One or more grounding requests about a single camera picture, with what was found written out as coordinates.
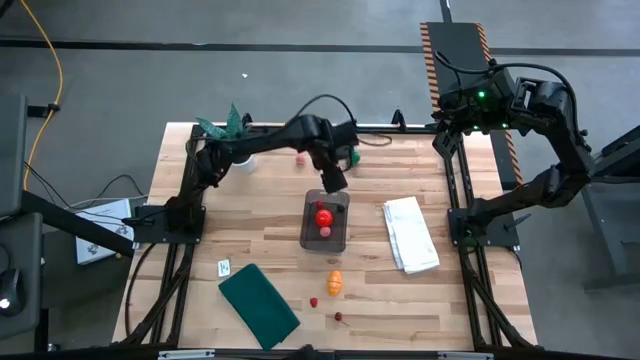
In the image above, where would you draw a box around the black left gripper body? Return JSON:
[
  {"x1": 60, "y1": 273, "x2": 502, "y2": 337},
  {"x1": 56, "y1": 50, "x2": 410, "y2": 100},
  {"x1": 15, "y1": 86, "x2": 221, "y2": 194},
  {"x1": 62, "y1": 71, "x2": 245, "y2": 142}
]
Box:
[{"x1": 309, "y1": 146, "x2": 352, "y2": 177}]

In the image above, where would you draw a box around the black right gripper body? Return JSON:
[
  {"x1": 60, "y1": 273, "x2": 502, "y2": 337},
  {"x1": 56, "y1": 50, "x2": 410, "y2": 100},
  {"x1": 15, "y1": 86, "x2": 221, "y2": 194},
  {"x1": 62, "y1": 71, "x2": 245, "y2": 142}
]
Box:
[{"x1": 436, "y1": 81, "x2": 512, "y2": 133}]

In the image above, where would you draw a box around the orange toy pumpkin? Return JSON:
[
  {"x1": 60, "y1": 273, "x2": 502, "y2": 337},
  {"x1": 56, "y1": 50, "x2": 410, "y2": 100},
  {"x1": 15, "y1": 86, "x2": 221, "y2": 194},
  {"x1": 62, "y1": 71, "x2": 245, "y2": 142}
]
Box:
[{"x1": 326, "y1": 270, "x2": 344, "y2": 297}]

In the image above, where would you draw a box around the translucent grey tupperware container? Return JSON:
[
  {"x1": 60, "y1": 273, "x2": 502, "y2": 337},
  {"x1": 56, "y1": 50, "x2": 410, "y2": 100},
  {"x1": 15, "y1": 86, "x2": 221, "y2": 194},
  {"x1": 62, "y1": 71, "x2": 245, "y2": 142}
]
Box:
[{"x1": 299, "y1": 188, "x2": 351, "y2": 253}]

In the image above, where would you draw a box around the black hazard-striped floor mat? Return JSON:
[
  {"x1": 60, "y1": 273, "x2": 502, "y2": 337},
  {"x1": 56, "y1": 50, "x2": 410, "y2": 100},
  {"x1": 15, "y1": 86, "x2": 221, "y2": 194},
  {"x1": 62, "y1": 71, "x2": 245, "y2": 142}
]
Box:
[{"x1": 419, "y1": 21, "x2": 525, "y2": 192}]

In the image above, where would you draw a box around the white folded towel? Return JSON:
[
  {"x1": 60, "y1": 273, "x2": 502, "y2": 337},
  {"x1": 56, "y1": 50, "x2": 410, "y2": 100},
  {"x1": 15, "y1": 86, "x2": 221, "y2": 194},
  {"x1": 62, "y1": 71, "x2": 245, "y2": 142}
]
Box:
[{"x1": 382, "y1": 195, "x2": 442, "y2": 275}]

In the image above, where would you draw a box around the snake plant in white pot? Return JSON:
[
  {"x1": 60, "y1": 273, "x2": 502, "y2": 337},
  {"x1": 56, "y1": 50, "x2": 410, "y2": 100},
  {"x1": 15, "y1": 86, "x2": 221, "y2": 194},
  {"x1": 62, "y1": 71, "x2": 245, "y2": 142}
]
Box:
[{"x1": 195, "y1": 102, "x2": 258, "y2": 176}]

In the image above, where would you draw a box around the dark green folded cloth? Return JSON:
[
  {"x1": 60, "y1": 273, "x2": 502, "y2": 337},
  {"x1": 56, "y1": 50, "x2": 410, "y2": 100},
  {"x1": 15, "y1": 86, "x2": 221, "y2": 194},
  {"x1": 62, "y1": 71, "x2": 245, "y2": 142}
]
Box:
[{"x1": 217, "y1": 263, "x2": 302, "y2": 352}]

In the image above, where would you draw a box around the black metal stand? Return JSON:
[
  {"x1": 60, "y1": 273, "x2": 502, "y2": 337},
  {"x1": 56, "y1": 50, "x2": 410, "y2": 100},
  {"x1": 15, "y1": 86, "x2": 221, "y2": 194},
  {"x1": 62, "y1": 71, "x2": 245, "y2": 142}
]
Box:
[{"x1": 549, "y1": 124, "x2": 640, "y2": 291}]

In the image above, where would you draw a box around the white printed cardboard box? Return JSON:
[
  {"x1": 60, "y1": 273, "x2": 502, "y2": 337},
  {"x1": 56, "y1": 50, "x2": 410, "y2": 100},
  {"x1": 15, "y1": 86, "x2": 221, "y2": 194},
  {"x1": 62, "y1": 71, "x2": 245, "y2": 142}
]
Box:
[{"x1": 74, "y1": 198, "x2": 149, "y2": 265}]

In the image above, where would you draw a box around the black desk beam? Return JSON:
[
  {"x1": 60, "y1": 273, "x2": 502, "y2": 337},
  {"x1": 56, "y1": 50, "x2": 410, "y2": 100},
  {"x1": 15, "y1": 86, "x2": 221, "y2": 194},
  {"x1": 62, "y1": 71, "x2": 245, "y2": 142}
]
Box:
[{"x1": 19, "y1": 190, "x2": 136, "y2": 259}]

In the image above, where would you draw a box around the grey desk top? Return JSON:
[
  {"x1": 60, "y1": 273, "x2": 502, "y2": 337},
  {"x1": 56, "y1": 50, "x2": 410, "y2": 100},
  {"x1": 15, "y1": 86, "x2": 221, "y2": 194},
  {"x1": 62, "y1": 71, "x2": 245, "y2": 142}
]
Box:
[{"x1": 0, "y1": 94, "x2": 45, "y2": 346}]

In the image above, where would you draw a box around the black computer mouse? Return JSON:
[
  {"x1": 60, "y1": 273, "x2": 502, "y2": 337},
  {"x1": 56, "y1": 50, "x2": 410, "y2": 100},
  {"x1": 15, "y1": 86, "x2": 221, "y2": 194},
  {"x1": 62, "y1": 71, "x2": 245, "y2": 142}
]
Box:
[{"x1": 0, "y1": 268, "x2": 25, "y2": 317}]

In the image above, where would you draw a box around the black aluminium table frame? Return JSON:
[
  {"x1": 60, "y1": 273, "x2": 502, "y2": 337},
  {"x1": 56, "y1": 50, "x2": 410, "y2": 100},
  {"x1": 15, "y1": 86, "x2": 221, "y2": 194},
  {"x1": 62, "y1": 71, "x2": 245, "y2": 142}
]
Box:
[{"x1": 112, "y1": 122, "x2": 539, "y2": 351}]

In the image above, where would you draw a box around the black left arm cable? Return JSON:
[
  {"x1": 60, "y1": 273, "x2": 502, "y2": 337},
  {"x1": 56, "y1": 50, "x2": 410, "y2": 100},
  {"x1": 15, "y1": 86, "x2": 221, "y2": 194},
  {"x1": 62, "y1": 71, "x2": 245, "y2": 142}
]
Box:
[{"x1": 287, "y1": 93, "x2": 394, "y2": 147}]

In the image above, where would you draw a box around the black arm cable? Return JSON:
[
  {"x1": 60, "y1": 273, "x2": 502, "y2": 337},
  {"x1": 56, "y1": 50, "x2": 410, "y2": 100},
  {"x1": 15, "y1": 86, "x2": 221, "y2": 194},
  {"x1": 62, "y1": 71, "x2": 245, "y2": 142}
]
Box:
[
  {"x1": 287, "y1": 93, "x2": 394, "y2": 147},
  {"x1": 432, "y1": 49, "x2": 581, "y2": 136}
]

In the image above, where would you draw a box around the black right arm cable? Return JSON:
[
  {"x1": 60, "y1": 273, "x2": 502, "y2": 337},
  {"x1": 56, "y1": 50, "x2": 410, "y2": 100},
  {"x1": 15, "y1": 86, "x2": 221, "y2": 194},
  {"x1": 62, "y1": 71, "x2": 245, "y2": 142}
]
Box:
[{"x1": 432, "y1": 49, "x2": 581, "y2": 136}]

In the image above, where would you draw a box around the silver aluminium bracket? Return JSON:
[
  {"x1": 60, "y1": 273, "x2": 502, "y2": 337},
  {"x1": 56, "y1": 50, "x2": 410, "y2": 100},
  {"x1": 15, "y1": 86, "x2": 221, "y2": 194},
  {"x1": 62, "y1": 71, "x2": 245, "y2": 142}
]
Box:
[
  {"x1": 157, "y1": 349, "x2": 216, "y2": 360},
  {"x1": 437, "y1": 351, "x2": 495, "y2": 360}
]

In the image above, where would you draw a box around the yellow cable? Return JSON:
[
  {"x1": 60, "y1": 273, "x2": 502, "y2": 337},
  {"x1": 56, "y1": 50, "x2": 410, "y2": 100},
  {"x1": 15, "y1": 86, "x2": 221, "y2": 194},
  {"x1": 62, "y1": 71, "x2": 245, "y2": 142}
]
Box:
[{"x1": 18, "y1": 0, "x2": 65, "y2": 191}]

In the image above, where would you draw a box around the black cable clamp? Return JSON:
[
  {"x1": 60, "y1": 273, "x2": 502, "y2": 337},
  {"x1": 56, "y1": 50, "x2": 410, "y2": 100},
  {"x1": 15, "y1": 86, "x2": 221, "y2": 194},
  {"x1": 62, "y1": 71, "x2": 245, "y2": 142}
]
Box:
[{"x1": 27, "y1": 103, "x2": 61, "y2": 119}]

